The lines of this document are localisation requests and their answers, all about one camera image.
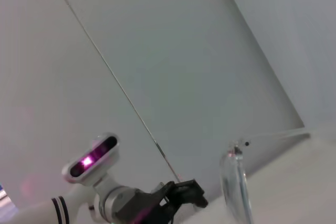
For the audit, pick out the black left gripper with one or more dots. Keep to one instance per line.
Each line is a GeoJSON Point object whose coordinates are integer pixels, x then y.
{"type": "Point", "coordinates": [141, 205]}

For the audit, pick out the clear white glasses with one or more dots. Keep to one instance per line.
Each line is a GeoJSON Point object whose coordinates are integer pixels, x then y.
{"type": "Point", "coordinates": [233, 182]}

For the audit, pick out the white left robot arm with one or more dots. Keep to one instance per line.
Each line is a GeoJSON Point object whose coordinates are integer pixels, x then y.
{"type": "Point", "coordinates": [78, 203]}

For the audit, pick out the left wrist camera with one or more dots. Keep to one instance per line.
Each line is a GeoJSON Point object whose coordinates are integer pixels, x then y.
{"type": "Point", "coordinates": [92, 158]}

